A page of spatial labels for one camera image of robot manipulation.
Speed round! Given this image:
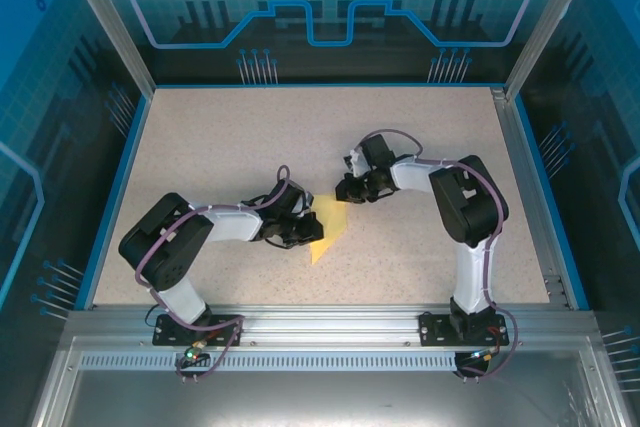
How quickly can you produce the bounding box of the yellow paper sheet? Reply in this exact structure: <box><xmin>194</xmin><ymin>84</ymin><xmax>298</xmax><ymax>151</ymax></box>
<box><xmin>308</xmin><ymin>193</ymin><xmax>350</xmax><ymax>266</ymax></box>

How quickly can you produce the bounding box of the steel sheet tray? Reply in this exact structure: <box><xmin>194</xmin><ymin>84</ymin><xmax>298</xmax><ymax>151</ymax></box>
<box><xmin>27</xmin><ymin>335</ymin><xmax>634</xmax><ymax>427</ymax></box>

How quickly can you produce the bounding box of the blue table border trim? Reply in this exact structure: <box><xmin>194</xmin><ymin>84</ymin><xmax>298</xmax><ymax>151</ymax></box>
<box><xmin>74</xmin><ymin>81</ymin><xmax>591</xmax><ymax>311</ymax></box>

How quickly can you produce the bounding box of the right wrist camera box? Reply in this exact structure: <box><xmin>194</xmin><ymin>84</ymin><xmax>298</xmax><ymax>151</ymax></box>
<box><xmin>343</xmin><ymin>148</ymin><xmax>367</xmax><ymax>179</ymax></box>

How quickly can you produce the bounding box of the aluminium mounting rail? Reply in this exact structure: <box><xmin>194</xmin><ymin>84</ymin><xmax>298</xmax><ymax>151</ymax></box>
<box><xmin>64</xmin><ymin>302</ymin><xmax>599</xmax><ymax>348</ymax></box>

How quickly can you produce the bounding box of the slotted metal cable strip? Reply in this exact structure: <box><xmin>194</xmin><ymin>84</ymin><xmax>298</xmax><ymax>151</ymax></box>
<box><xmin>78</xmin><ymin>352</ymin><xmax>460</xmax><ymax>370</ymax></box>

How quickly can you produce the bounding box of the aluminium side rail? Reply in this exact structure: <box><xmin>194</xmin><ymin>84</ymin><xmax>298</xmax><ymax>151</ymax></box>
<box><xmin>491</xmin><ymin>87</ymin><xmax>572</xmax><ymax>311</ymax></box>

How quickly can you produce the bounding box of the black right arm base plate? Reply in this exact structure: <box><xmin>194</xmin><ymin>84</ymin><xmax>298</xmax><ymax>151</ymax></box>
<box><xmin>418</xmin><ymin>311</ymin><xmax>511</xmax><ymax>348</ymax></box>

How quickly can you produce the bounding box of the left cable connector with LED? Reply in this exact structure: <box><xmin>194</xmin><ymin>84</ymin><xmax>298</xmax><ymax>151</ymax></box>
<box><xmin>183</xmin><ymin>340</ymin><xmax>210</xmax><ymax>364</ymax></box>

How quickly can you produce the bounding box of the cable connector with led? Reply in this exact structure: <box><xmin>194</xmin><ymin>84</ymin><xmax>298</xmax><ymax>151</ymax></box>
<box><xmin>183</xmin><ymin>340</ymin><xmax>210</xmax><ymax>364</ymax></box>
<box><xmin>468</xmin><ymin>346</ymin><xmax>502</xmax><ymax>364</ymax></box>

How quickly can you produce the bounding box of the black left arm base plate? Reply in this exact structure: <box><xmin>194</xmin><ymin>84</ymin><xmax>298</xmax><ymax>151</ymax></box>
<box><xmin>152</xmin><ymin>313</ymin><xmax>245</xmax><ymax>347</ymax></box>

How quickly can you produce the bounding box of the right cable connector with LED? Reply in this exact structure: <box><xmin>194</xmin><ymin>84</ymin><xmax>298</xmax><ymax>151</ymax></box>
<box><xmin>468</xmin><ymin>346</ymin><xmax>502</xmax><ymax>364</ymax></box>

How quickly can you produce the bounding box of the aluminium frame post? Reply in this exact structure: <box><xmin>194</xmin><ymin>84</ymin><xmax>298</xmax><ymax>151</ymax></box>
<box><xmin>504</xmin><ymin>0</ymin><xmax>605</xmax><ymax>99</ymax></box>
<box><xmin>53</xmin><ymin>0</ymin><xmax>157</xmax><ymax>97</ymax></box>

